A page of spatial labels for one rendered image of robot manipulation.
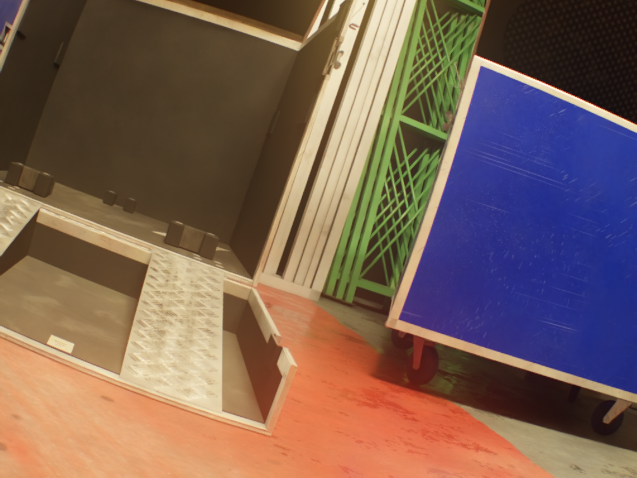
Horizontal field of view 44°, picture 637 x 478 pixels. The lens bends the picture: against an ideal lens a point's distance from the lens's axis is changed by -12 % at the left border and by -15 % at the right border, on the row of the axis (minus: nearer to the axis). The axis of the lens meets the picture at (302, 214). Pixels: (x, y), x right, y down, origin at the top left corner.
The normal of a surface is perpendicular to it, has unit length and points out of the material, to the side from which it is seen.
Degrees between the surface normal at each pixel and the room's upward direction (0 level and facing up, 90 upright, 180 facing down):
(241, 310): 92
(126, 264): 92
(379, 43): 87
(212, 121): 90
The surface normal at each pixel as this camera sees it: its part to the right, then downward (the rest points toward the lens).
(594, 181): -0.11, -0.04
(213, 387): 0.35, -0.91
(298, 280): 0.23, 0.04
